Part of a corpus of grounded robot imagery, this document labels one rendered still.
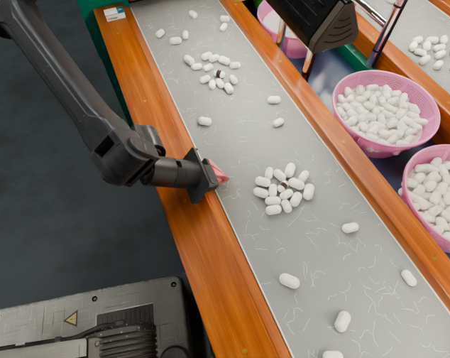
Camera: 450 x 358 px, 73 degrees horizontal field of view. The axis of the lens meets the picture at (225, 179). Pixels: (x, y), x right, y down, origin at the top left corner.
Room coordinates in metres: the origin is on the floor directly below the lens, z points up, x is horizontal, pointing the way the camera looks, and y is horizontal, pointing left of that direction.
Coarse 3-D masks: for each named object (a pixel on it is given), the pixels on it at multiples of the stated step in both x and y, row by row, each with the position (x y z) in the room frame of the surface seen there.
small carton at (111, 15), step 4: (112, 8) 0.97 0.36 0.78; (116, 8) 0.97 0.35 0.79; (120, 8) 0.97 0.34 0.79; (104, 12) 0.94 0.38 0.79; (108, 12) 0.94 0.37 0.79; (112, 12) 0.94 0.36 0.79; (116, 12) 0.94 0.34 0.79; (120, 12) 0.94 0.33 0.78; (108, 16) 0.93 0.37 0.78; (112, 16) 0.93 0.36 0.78; (116, 16) 0.94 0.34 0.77; (120, 16) 0.94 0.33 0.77; (124, 16) 0.95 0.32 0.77; (108, 20) 0.92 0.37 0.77; (112, 20) 0.93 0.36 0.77
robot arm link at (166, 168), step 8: (160, 152) 0.34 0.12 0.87; (160, 160) 0.30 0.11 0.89; (168, 160) 0.31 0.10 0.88; (152, 168) 0.28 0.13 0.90; (160, 168) 0.29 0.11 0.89; (168, 168) 0.29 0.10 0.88; (176, 168) 0.30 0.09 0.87; (144, 176) 0.27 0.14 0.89; (152, 176) 0.27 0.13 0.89; (160, 176) 0.28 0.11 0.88; (168, 176) 0.28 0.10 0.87; (176, 176) 0.29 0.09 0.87; (144, 184) 0.27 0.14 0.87; (152, 184) 0.27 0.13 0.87; (160, 184) 0.27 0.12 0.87; (168, 184) 0.27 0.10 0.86
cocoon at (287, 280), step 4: (280, 276) 0.13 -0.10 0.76; (284, 276) 0.13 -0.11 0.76; (288, 276) 0.13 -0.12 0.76; (292, 276) 0.13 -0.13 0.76; (280, 280) 0.13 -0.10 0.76; (284, 280) 0.13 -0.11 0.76; (288, 280) 0.13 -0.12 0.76; (292, 280) 0.12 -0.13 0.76; (296, 280) 0.13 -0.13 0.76; (284, 284) 0.12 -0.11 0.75; (288, 284) 0.12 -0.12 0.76; (292, 284) 0.12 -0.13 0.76; (296, 284) 0.12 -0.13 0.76
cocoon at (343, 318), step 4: (340, 312) 0.07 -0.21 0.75; (344, 312) 0.07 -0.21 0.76; (340, 316) 0.06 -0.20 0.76; (344, 316) 0.06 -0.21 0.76; (348, 316) 0.06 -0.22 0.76; (336, 320) 0.06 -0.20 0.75; (340, 320) 0.06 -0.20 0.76; (344, 320) 0.06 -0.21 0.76; (348, 320) 0.06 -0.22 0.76; (336, 324) 0.05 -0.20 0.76; (340, 324) 0.05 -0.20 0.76; (344, 324) 0.05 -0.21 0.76; (348, 324) 0.05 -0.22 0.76; (336, 328) 0.05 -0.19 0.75; (340, 328) 0.04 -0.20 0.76; (344, 328) 0.04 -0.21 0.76
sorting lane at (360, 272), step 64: (192, 0) 1.09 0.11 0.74; (256, 64) 0.75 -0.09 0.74; (192, 128) 0.51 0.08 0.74; (256, 128) 0.51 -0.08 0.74; (320, 192) 0.32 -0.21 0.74; (256, 256) 0.18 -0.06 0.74; (320, 256) 0.18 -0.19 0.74; (384, 256) 0.18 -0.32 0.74; (320, 320) 0.06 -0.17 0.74; (384, 320) 0.06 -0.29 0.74; (448, 320) 0.06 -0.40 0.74
